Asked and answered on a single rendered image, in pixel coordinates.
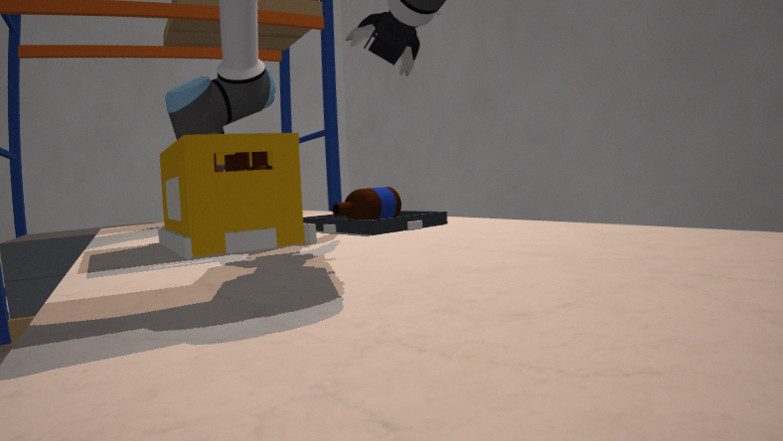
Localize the yellow crate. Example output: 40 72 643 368
160 133 305 257

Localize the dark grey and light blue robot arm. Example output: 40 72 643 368
165 0 446 140

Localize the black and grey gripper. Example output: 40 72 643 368
345 11 419 76

